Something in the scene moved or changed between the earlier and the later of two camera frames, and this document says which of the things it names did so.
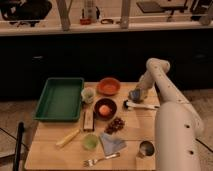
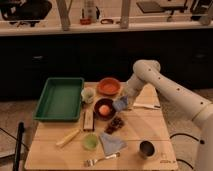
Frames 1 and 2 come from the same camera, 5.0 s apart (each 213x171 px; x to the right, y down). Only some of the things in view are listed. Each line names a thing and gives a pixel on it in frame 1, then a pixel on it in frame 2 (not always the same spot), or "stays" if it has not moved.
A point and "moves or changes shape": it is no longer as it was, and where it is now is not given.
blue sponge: (134, 94) moves or changes shape
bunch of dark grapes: (116, 125) stays
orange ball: (104, 110) stays
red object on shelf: (85, 21) stays
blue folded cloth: (111, 145) stays
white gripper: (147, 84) to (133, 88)
